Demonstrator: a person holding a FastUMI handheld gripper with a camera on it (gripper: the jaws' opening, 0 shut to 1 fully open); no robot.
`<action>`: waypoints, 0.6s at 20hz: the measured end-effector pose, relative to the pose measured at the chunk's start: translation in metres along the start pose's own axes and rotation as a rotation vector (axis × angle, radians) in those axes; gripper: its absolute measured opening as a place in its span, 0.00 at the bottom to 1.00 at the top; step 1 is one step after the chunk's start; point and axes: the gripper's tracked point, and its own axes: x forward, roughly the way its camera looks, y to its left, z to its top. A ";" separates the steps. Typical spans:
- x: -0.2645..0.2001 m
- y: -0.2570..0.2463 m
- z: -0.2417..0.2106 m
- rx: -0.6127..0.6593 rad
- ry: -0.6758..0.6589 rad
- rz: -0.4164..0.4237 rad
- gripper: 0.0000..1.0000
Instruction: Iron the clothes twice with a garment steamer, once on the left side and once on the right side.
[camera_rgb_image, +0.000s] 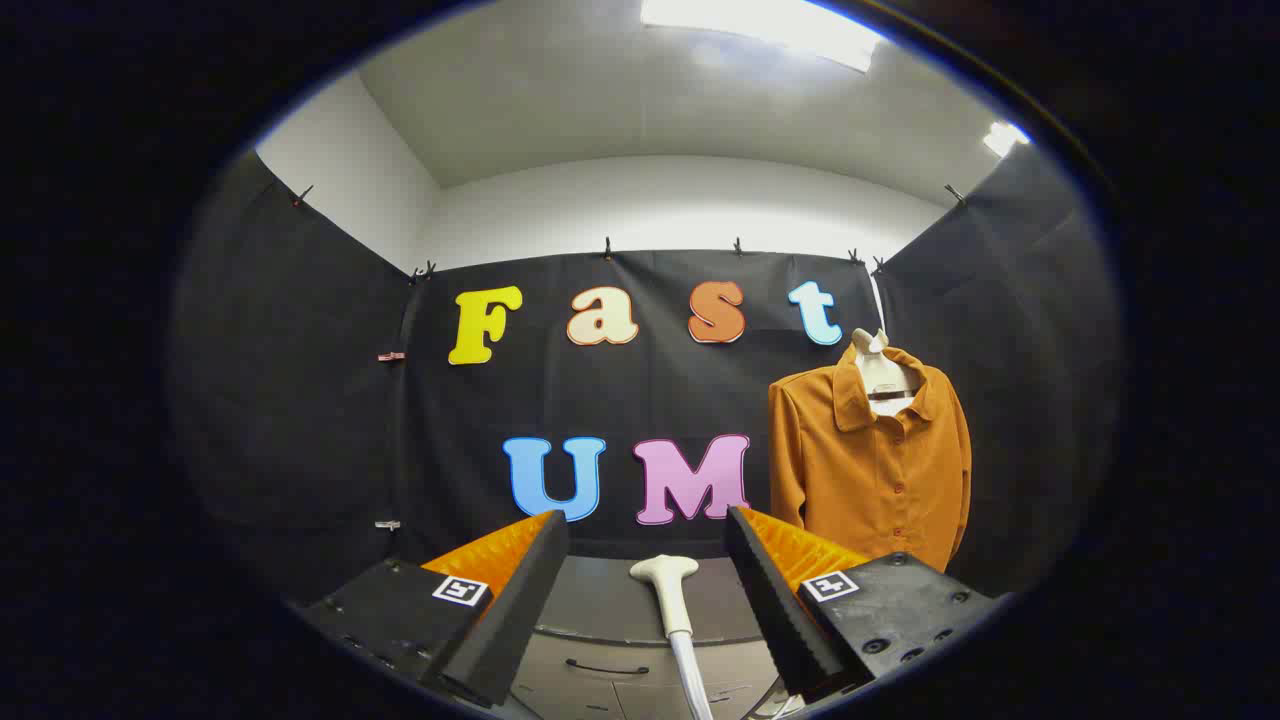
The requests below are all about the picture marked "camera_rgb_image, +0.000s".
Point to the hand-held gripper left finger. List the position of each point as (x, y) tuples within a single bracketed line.
[(520, 610)]

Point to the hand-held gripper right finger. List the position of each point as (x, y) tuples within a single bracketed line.
[(780, 610)]

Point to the white garment steamer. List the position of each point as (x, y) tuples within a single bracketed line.
[(672, 600)]

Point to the orange button-up shirt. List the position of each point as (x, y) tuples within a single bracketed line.
[(870, 480)]

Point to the white mannequin hanger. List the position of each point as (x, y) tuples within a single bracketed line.
[(880, 375)]

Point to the small ceiling light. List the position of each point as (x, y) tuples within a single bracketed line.
[(1003, 138)]

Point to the large ceiling light panel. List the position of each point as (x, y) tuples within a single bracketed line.
[(760, 25)]

